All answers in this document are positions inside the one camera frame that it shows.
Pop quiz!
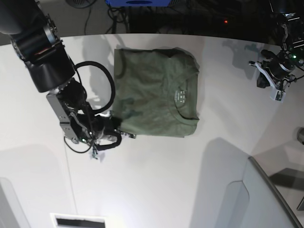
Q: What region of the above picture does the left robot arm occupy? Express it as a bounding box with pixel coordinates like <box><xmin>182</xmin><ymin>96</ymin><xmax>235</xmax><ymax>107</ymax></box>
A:
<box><xmin>249</xmin><ymin>0</ymin><xmax>304</xmax><ymax>91</ymax></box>

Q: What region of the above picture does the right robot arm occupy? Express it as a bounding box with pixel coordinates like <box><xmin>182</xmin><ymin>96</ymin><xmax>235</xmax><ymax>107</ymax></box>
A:
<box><xmin>0</xmin><ymin>0</ymin><xmax>123</xmax><ymax>154</ymax></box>

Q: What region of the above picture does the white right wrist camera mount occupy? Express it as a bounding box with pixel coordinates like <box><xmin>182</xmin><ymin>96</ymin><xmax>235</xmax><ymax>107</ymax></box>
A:
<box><xmin>89</xmin><ymin>147</ymin><xmax>105</xmax><ymax>163</ymax></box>

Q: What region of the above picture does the green t-shirt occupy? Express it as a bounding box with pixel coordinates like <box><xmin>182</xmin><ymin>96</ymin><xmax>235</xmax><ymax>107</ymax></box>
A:
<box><xmin>112</xmin><ymin>48</ymin><xmax>200</xmax><ymax>137</ymax></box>

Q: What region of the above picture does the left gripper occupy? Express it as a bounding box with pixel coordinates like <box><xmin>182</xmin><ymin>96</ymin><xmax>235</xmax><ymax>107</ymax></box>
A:
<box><xmin>248</xmin><ymin>49</ymin><xmax>304</xmax><ymax>88</ymax></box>

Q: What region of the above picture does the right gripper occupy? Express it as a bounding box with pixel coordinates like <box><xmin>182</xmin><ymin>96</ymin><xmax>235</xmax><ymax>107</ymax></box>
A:
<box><xmin>93</xmin><ymin>111</ymin><xmax>136</xmax><ymax>152</ymax></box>

